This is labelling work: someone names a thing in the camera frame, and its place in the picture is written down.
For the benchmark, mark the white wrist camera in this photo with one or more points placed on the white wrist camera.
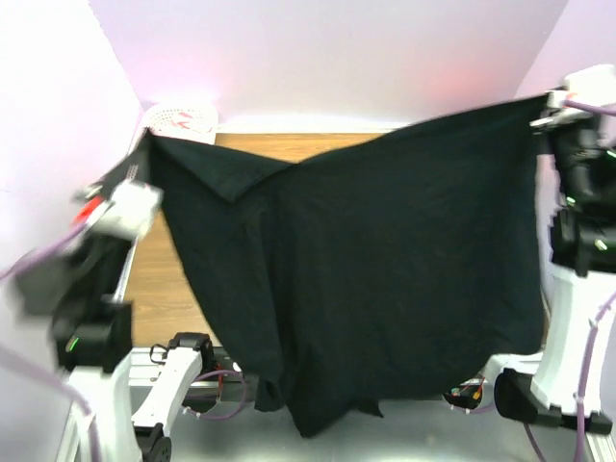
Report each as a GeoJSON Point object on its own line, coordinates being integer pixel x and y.
{"type": "Point", "coordinates": [585, 93]}
{"type": "Point", "coordinates": [128, 213]}

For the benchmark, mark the pink plastic laundry basket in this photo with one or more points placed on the pink plastic laundry basket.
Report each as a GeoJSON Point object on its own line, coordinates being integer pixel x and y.
{"type": "Point", "coordinates": [182, 121]}

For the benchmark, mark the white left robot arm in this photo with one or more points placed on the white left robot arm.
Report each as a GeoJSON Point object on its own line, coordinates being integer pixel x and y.
{"type": "Point", "coordinates": [91, 327]}

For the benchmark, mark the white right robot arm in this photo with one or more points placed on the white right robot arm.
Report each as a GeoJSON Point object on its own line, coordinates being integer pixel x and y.
{"type": "Point", "coordinates": [560, 386]}

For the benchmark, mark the black t-shirt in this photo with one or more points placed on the black t-shirt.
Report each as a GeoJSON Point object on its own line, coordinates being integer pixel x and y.
{"type": "Point", "coordinates": [391, 269]}

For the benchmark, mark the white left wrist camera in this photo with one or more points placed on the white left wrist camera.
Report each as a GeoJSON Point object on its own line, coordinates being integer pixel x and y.
{"type": "Point", "coordinates": [128, 213]}

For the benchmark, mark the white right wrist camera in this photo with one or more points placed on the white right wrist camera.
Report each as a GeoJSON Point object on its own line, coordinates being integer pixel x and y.
{"type": "Point", "coordinates": [585, 93]}

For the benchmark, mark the aluminium front rail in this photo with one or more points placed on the aluminium front rail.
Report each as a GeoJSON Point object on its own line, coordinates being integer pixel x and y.
{"type": "Point", "coordinates": [182, 372]}

